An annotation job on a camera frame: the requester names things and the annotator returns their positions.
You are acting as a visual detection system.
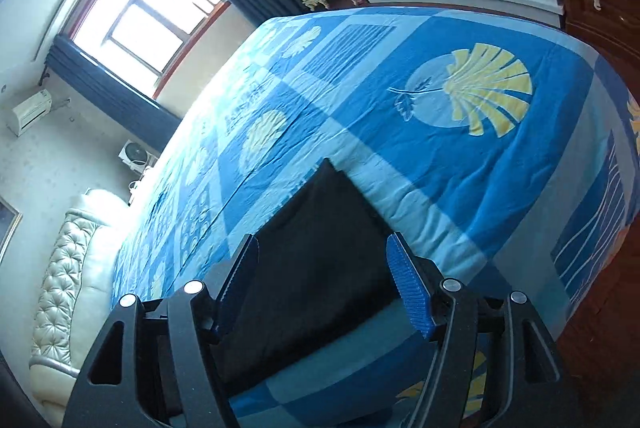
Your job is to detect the blue patterned bed cover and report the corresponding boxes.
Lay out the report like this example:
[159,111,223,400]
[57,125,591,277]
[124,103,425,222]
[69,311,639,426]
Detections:
[109,6,640,428]

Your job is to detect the cream tufted leather headboard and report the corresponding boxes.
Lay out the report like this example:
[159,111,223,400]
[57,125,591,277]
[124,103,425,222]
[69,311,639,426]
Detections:
[28,189,129,427]

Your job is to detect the framed black white photo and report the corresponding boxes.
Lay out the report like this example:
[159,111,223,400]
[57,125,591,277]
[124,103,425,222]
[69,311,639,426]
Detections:
[0,197,23,261]

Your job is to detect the white wall air conditioner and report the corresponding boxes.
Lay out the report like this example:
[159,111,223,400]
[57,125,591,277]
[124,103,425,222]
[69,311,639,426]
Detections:
[6,88,52,137]

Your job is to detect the black pants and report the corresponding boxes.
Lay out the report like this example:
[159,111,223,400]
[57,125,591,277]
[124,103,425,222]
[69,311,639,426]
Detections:
[212,159,398,396]

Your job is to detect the white desk fan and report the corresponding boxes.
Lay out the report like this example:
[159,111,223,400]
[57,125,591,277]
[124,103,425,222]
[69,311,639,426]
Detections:
[118,141,157,174]

